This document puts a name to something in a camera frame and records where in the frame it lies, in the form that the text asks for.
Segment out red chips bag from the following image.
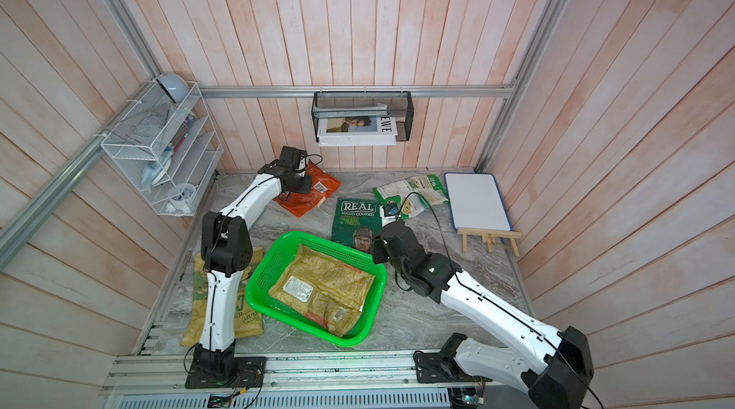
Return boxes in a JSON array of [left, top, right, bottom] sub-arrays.
[[274, 161, 342, 219]]

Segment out dark green Real chips bag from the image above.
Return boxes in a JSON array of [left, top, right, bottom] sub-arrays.
[[331, 198, 383, 254]]

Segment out light green chips bag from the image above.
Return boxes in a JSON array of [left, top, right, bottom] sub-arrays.
[[373, 175, 449, 219]]

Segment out tan brown chips bag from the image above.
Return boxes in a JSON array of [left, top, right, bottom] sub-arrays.
[[269, 244, 375, 337]]

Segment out yellow kettle chips bag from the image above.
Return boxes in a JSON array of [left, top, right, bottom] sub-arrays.
[[181, 246, 264, 348]]

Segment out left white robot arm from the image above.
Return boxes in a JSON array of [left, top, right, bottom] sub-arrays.
[[193, 147, 312, 380]]

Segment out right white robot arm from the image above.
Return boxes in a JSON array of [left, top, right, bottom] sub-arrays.
[[372, 219, 595, 408]]

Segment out green plastic basket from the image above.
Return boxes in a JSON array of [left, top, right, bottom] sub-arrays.
[[247, 231, 388, 348]]

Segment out small wooden easel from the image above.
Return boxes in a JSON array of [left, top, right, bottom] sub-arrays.
[[457, 228, 524, 258]]

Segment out white magazine book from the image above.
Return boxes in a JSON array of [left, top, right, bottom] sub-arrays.
[[316, 104, 399, 147]]

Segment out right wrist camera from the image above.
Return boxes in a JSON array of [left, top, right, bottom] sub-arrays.
[[379, 200, 401, 226]]

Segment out small whiteboard blue frame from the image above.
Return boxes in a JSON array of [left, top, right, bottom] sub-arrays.
[[445, 173, 513, 231]]

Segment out black mesh wall basket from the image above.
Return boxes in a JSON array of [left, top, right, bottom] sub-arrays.
[[311, 91, 415, 148]]

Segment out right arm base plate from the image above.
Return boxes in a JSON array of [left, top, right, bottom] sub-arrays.
[[413, 351, 488, 384]]

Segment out white wire wall shelf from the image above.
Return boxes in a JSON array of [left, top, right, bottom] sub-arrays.
[[101, 80, 224, 218]]

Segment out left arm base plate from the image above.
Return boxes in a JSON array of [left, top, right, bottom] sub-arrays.
[[185, 357, 267, 390]]

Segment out aluminium mounting rail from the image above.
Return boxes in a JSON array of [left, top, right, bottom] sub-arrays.
[[100, 350, 575, 399]]

